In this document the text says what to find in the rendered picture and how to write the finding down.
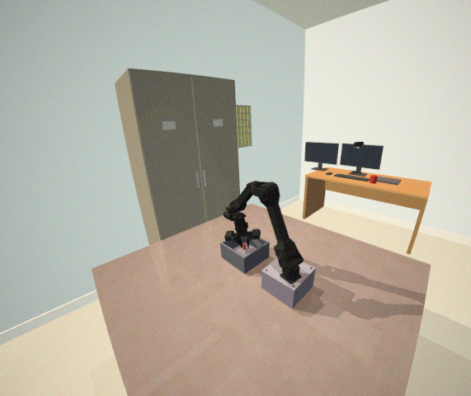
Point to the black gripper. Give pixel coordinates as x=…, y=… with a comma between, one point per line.
x=241, y=231

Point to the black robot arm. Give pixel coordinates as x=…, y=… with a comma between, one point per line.
x=286, y=251

